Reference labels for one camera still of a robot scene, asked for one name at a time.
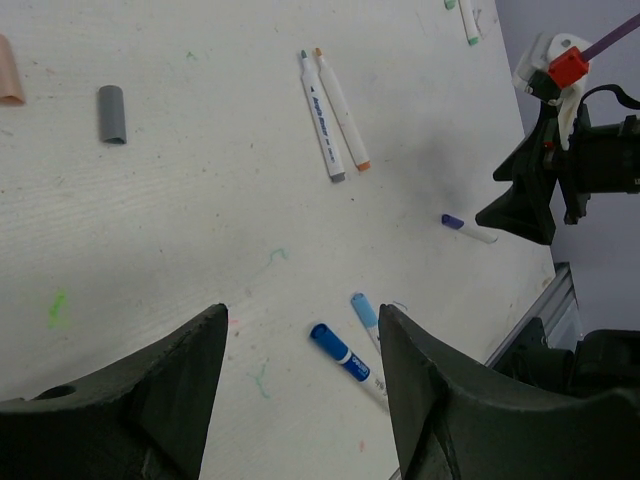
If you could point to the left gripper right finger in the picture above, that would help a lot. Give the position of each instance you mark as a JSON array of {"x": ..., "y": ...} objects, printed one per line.
[{"x": 454, "y": 418}]

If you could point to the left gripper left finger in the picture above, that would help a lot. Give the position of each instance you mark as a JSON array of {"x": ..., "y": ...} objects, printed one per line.
[{"x": 145, "y": 416}]

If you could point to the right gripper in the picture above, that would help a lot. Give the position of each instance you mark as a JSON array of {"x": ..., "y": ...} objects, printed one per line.
[{"x": 599, "y": 160}]

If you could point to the purple capped marker pen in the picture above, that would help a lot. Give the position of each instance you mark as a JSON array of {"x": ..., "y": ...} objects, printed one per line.
[{"x": 468, "y": 229}]

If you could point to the peach capped marker pen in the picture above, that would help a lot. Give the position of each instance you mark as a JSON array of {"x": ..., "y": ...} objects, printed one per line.
[{"x": 343, "y": 113}]

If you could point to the grey pen cap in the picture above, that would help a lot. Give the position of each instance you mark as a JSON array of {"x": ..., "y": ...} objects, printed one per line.
[{"x": 111, "y": 114}]

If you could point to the peach pen cap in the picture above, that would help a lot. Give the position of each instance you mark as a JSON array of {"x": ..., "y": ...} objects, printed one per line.
[{"x": 11, "y": 91}]

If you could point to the light blue capped marker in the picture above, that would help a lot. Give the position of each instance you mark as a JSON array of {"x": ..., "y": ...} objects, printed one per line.
[{"x": 368, "y": 317}]

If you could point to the green capped marker right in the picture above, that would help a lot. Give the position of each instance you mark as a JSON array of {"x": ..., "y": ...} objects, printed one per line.
[{"x": 471, "y": 29}]

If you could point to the dark blue capped marker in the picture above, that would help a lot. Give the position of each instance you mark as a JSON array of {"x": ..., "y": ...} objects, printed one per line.
[{"x": 372, "y": 383}]

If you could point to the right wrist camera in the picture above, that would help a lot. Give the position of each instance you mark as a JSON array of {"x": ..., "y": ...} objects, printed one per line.
[{"x": 554, "y": 71}]

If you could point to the aluminium rail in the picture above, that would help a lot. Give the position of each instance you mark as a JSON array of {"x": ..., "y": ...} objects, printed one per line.
[{"x": 557, "y": 310}]

